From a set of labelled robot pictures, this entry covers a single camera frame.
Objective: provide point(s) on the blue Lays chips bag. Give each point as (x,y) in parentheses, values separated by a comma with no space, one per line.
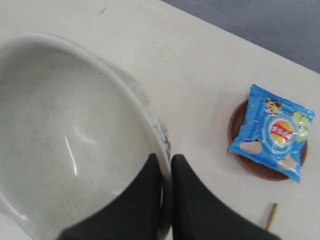
(274,132)

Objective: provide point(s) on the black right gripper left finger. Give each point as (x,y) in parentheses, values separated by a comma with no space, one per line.
(133,215)

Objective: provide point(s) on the white ceramic bowl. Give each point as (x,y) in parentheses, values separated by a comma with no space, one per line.
(75,131)

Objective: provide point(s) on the wooden chopstick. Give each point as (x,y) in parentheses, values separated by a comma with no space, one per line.
(271,216)

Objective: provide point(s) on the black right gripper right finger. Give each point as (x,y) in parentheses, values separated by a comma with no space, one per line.
(199,215)

